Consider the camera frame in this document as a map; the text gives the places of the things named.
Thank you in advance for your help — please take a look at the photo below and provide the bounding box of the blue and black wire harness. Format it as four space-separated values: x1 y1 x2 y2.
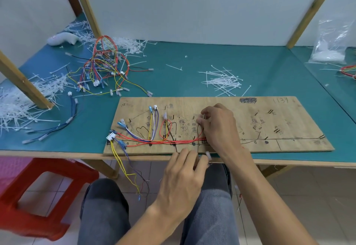
22 91 79 144

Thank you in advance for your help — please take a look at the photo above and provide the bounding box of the person's leg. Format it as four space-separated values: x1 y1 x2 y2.
77 178 132 245
178 164 240 245

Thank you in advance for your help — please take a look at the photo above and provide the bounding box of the wooden table leg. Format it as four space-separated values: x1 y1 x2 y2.
261 165 296 178
83 159 121 180

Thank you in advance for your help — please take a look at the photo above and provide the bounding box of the person's left leg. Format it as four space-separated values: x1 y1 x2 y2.
77 178 132 245

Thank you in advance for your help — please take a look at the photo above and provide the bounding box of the brown wire with white connectors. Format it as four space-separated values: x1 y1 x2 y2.
195 114 213 167

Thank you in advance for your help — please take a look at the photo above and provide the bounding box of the clear bag of cable ties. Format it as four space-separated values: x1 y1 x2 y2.
309 19 355 64

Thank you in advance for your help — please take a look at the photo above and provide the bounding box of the person's right leg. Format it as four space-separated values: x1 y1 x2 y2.
178 164 240 245

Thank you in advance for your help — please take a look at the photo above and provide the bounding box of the person's left hand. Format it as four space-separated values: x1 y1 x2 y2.
155 149 210 221

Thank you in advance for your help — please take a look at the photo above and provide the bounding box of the long heap of white cable ties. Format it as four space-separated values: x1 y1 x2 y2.
65 20 157 58

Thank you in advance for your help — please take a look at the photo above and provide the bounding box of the light wooden frame post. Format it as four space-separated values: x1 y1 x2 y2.
0 50 54 110
286 0 342 49
69 0 102 40

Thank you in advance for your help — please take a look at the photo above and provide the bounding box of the large heap of white cable ties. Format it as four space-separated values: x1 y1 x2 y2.
0 63 71 137

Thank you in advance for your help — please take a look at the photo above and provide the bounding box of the person's left forearm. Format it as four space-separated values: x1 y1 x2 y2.
116 205 182 245

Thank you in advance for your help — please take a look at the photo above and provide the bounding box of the red and yellow wire bundle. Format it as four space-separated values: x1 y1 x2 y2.
340 65 356 80

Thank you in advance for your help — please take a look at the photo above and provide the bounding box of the tangled pile of wire harnesses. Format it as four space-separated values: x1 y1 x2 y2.
65 35 154 98

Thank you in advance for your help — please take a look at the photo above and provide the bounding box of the plywood jig board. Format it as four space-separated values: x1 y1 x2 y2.
103 96 335 156

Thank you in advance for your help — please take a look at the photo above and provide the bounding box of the pink plastic stool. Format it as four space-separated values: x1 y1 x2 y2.
0 156 32 195

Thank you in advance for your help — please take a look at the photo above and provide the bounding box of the small scatter of white cable ties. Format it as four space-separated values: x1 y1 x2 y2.
198 65 252 98

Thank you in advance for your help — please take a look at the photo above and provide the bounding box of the person's right hand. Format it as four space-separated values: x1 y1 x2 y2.
196 104 246 159

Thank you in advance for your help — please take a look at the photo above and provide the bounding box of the multicoloured wire harness on board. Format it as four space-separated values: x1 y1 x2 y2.
106 105 207 196

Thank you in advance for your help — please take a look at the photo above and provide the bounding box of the person's right forearm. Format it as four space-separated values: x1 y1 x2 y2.
222 147 319 245

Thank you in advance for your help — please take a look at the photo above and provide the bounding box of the red plastic stool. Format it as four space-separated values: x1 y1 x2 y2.
0 158 100 242

